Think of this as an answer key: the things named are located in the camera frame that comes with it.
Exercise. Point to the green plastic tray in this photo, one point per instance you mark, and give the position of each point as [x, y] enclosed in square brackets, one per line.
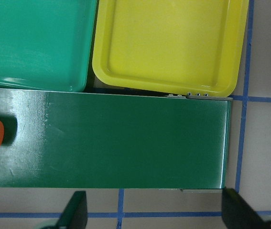
[45, 44]

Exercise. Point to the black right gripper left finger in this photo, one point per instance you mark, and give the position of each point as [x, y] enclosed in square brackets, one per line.
[74, 215]

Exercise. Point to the green conveyor belt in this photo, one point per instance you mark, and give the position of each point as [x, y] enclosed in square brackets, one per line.
[84, 140]

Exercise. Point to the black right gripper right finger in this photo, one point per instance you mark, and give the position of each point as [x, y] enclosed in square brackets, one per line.
[236, 213]

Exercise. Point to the yellow plastic tray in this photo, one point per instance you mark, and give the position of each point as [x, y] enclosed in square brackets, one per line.
[170, 46]

